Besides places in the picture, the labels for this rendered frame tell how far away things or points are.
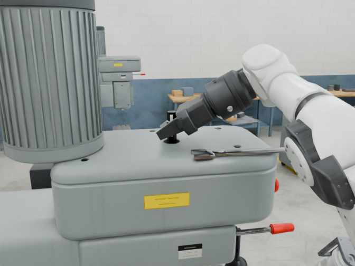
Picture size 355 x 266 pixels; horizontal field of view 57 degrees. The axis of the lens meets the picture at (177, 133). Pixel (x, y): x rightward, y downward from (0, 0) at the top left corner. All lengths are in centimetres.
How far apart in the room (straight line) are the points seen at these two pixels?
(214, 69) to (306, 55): 222
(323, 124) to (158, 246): 42
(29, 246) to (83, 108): 29
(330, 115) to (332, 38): 823
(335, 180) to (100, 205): 41
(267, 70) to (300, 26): 766
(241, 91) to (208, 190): 21
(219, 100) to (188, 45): 670
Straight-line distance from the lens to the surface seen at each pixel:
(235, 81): 68
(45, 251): 74
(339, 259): 81
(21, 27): 63
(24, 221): 75
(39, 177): 111
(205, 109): 68
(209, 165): 65
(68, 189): 64
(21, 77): 64
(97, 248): 72
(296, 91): 55
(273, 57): 64
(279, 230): 80
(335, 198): 48
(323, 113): 50
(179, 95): 692
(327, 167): 47
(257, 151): 68
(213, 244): 75
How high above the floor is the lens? 212
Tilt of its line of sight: 17 degrees down
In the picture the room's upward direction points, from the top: straight up
